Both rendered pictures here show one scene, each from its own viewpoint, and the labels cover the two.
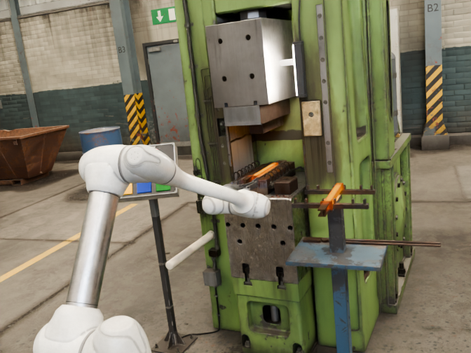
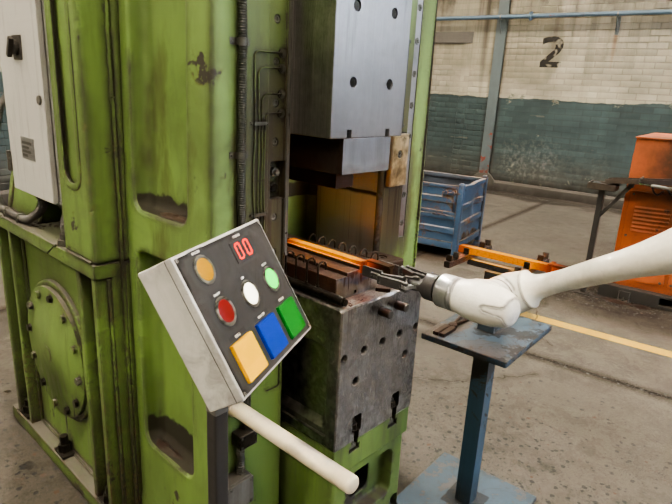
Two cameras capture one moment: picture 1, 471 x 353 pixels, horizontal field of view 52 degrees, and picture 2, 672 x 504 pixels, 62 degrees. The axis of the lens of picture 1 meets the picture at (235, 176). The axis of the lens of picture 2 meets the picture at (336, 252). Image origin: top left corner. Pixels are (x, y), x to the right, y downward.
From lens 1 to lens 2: 254 cm
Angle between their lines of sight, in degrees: 73
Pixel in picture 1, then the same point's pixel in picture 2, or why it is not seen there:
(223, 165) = not seen: hidden behind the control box
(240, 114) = (365, 152)
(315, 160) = (390, 222)
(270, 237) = (393, 351)
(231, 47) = (371, 24)
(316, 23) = (416, 17)
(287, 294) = (397, 428)
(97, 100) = not seen: outside the picture
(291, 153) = not seen: hidden behind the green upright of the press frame
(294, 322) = (395, 465)
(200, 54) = (258, 17)
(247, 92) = (379, 112)
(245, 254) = (360, 399)
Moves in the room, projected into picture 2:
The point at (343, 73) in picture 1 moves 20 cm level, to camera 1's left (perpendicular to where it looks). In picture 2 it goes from (426, 97) to (418, 98)
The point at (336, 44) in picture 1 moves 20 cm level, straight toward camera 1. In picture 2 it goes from (426, 55) to (486, 56)
